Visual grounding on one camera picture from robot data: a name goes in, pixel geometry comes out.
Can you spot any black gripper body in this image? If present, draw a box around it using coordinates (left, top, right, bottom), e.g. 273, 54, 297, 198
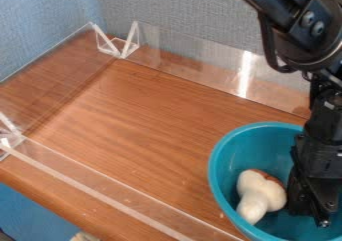
291, 134, 342, 180

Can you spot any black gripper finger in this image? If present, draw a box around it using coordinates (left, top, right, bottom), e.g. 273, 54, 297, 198
286, 167, 314, 217
309, 178, 342, 228

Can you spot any white brown toy mushroom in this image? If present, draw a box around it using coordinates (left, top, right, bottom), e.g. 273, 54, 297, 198
237, 169, 287, 225

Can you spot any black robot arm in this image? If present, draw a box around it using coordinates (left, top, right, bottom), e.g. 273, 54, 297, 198
245, 0, 342, 227

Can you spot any blue plastic bowl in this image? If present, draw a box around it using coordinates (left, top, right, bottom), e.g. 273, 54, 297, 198
209, 122, 342, 241

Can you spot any clear acrylic back panel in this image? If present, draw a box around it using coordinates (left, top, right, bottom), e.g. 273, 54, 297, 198
124, 21, 310, 118

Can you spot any clear acrylic panel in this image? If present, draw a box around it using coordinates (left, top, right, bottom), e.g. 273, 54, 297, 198
0, 22, 120, 98
0, 112, 242, 241
124, 21, 310, 118

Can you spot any clear acrylic front panel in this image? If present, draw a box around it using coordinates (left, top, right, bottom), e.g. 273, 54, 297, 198
0, 112, 242, 241

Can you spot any clear acrylic left panel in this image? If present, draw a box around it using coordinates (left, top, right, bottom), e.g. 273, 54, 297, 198
0, 22, 120, 98

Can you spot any black cable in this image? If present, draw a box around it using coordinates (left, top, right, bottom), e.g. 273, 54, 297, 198
257, 11, 298, 74

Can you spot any clear acrylic corner bracket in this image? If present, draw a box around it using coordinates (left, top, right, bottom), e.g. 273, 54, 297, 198
91, 21, 140, 59

